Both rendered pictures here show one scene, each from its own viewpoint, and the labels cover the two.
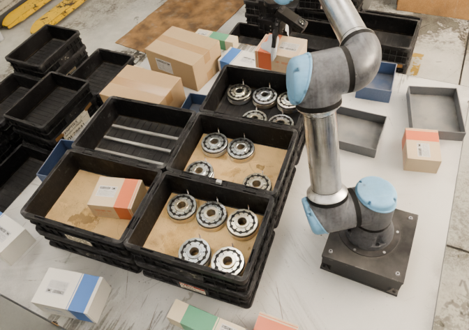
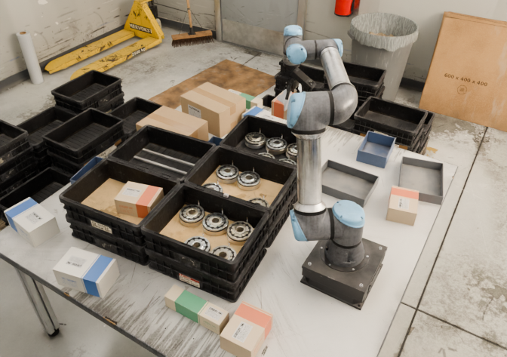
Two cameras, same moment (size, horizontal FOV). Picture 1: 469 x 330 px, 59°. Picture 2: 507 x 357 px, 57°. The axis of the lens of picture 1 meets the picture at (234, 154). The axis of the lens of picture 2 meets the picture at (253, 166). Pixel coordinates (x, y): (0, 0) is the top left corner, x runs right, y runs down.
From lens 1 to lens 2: 0.61 m
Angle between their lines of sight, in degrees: 12
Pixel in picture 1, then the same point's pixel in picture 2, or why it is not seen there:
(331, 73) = (317, 106)
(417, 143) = (399, 198)
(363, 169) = not seen: hidden behind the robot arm
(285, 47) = not seen: hidden behind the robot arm
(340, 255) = (318, 267)
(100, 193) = (127, 193)
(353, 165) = not seen: hidden behind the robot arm
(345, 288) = (318, 299)
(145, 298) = (147, 285)
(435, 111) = (422, 180)
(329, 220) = (308, 227)
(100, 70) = (133, 116)
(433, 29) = (450, 129)
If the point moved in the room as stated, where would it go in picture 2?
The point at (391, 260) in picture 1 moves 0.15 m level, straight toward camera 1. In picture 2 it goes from (357, 275) to (336, 303)
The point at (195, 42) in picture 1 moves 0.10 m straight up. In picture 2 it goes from (224, 96) to (223, 80)
